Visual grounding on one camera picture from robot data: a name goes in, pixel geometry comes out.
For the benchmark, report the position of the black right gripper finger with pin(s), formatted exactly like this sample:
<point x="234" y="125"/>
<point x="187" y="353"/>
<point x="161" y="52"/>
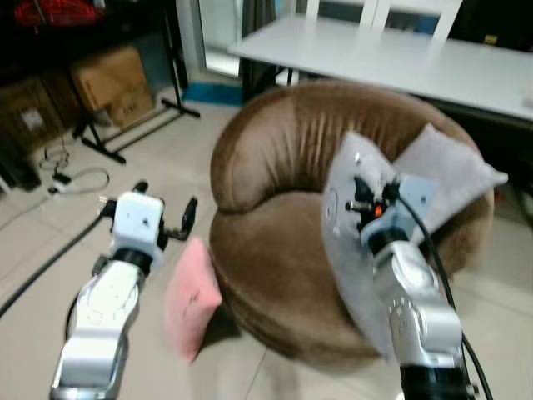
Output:
<point x="363" y="187"/>
<point x="358" y="205"/>

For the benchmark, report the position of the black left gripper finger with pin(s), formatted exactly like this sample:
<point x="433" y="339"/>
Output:
<point x="190" y="215"/>
<point x="141" y="187"/>

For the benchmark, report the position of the grey fabric pillow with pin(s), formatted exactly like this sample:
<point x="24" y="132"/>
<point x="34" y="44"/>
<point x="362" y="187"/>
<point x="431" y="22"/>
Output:
<point x="346" y="258"/>
<point x="454" y="175"/>

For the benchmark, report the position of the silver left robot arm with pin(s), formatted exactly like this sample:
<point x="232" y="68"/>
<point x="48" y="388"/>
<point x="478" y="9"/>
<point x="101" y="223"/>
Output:
<point x="100" y="317"/>

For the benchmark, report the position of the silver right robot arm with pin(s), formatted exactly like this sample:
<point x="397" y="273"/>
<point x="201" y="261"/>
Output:
<point x="420" y="317"/>

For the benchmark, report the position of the pink pillow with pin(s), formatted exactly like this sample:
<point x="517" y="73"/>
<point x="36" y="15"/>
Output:
<point x="193" y="300"/>

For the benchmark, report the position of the brown round velvet sofa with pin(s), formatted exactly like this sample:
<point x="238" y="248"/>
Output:
<point x="275" y="250"/>

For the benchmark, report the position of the blue floor mat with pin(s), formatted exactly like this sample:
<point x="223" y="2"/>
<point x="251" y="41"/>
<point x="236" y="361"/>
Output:
<point x="212" y="92"/>

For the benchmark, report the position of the small brown cardboard box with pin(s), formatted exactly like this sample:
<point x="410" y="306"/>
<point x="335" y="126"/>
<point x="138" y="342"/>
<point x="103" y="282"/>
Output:
<point x="133" y="107"/>

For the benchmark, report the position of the white power strip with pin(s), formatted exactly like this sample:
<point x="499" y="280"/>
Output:
<point x="58" y="183"/>

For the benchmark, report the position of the large brown cardboard box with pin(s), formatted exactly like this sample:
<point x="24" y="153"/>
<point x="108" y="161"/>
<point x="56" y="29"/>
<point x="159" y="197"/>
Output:
<point x="104" y="75"/>

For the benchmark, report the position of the cardboard box with white label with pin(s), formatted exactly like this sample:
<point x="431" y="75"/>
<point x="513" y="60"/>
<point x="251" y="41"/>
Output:
<point x="32" y="117"/>

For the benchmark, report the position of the white long table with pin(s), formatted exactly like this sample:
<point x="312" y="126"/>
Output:
<point x="391" y="58"/>

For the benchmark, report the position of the black metal rack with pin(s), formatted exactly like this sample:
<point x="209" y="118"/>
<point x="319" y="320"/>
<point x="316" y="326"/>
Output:
<point x="171" y="58"/>

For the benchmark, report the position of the white cabinet with glass doors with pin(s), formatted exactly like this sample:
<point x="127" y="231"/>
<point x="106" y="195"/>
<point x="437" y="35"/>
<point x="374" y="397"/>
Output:
<point x="383" y="12"/>

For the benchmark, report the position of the red item on rack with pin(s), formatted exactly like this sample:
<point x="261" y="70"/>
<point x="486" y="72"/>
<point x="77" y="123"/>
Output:
<point x="58" y="12"/>

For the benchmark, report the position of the small yellow table item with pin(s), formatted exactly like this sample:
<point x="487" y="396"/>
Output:
<point x="491" y="39"/>

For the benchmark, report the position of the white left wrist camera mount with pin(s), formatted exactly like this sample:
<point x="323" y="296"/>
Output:
<point x="137" y="218"/>

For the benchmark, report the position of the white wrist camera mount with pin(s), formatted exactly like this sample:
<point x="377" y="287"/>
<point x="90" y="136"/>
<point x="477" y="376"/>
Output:
<point x="137" y="218"/>
<point x="412" y="204"/>

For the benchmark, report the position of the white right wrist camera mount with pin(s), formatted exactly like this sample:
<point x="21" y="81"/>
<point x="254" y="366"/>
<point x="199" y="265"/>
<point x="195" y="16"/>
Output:
<point x="412" y="204"/>

